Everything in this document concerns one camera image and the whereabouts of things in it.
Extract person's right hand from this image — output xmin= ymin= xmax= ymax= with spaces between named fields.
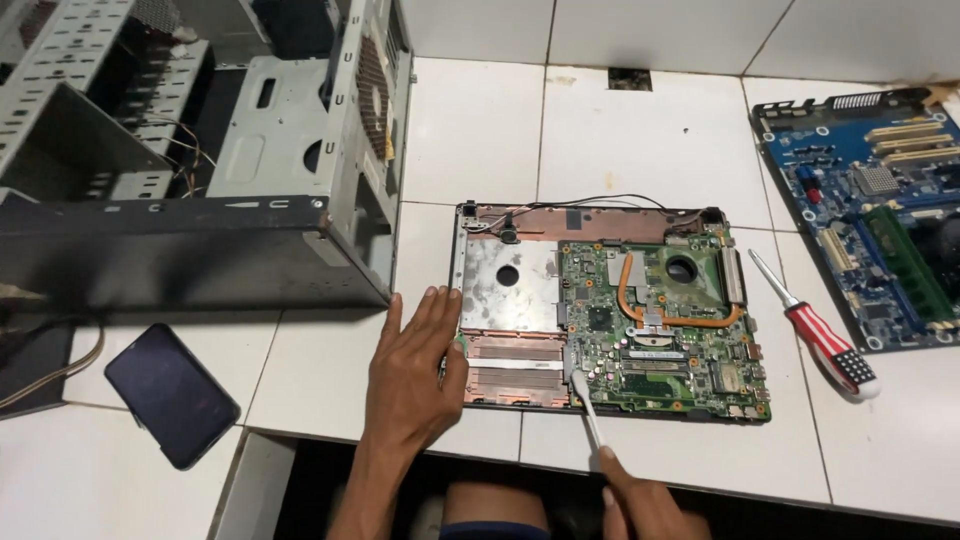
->
xmin=598 ymin=446 xmax=714 ymax=540

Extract person's left hand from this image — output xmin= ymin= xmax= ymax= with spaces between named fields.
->
xmin=365 ymin=285 xmax=471 ymax=452

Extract white toothbrush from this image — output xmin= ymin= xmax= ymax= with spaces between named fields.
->
xmin=569 ymin=368 xmax=608 ymax=453

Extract black laptop base chassis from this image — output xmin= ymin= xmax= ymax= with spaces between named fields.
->
xmin=447 ymin=200 xmax=774 ymax=426

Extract person's leg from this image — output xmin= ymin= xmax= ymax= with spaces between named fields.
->
xmin=441 ymin=480 xmax=553 ymax=531

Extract person's blue shorts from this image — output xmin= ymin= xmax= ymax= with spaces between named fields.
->
xmin=438 ymin=520 xmax=554 ymax=540

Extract green laptop motherboard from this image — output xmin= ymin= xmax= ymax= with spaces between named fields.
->
xmin=555 ymin=233 xmax=773 ymax=422

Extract copper heat pipe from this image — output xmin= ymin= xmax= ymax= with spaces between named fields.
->
xmin=615 ymin=250 xmax=744 ymax=330

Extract black smartphone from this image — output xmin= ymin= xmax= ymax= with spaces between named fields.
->
xmin=103 ymin=322 xmax=243 ymax=472

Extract red striped screwdriver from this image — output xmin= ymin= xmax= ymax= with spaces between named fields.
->
xmin=747 ymin=248 xmax=883 ymax=402

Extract grey desktop computer case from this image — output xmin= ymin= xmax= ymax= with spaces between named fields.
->
xmin=0 ymin=0 xmax=417 ymax=313

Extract green memory module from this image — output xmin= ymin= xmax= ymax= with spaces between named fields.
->
xmin=860 ymin=205 xmax=958 ymax=324

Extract flat black board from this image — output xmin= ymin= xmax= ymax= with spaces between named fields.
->
xmin=0 ymin=310 xmax=77 ymax=421

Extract blue desktop motherboard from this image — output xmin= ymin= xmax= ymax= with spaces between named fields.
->
xmin=750 ymin=85 xmax=960 ymax=354

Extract white flat ribbon cable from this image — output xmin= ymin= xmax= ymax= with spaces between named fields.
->
xmin=464 ymin=357 xmax=564 ymax=372

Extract thin black antenna cable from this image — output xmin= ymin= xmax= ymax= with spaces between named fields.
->
xmin=478 ymin=192 xmax=670 ymax=228

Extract bundle of case wires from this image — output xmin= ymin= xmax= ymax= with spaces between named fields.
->
xmin=139 ymin=114 xmax=219 ymax=201

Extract beige cable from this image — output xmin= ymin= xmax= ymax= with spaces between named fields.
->
xmin=0 ymin=322 xmax=107 ymax=411

